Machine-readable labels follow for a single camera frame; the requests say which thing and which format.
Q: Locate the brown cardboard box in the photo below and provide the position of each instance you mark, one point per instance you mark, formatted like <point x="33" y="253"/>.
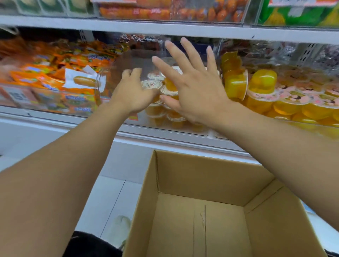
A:
<point x="212" y="177"/>

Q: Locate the cluster of white-lid jelly cups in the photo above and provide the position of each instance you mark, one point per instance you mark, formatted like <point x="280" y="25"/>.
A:
<point x="152" y="84"/>

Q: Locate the person's white shoe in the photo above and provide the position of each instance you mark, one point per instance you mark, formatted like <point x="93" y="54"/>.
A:
<point x="119" y="230"/>

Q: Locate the orange white price tag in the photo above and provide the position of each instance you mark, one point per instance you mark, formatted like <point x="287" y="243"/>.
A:
<point x="21" y="95"/>
<point x="132" y="117"/>
<point x="291" y="2"/>

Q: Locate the green sausage packet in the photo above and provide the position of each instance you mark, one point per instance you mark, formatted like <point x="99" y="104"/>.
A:
<point x="304" y="18"/>

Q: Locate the person's black trousers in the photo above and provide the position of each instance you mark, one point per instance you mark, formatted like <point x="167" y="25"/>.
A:
<point x="87" y="246"/>

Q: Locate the pile of red snack packets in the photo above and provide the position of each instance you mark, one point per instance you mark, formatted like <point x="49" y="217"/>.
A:
<point x="140" y="39"/>

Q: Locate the pile of brown sachets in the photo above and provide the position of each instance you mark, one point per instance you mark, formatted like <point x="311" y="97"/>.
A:
<point x="238" y="47"/>

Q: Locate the pile of orange snack packets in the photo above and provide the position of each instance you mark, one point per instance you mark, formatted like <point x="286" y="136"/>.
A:
<point x="39" y="71"/>

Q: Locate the pile of brown snack packets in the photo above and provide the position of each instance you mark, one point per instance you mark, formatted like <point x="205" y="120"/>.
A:
<point x="10" y="45"/>

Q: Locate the person's right forearm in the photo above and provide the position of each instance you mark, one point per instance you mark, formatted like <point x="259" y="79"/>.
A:
<point x="291" y="159"/>

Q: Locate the white sausage packet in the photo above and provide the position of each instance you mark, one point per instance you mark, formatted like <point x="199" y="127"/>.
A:
<point x="82" y="80"/>

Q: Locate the person's left forearm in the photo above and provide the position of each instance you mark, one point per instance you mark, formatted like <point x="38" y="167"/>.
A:
<point x="58" y="190"/>

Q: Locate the pile of silver foil packets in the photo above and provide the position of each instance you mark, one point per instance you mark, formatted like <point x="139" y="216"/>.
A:
<point x="325" y="57"/>

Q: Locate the person's right hand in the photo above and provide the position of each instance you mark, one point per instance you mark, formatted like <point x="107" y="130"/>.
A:
<point x="204" y="100"/>

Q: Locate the person's left hand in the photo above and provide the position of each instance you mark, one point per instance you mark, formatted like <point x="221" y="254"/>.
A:
<point x="129" y="95"/>

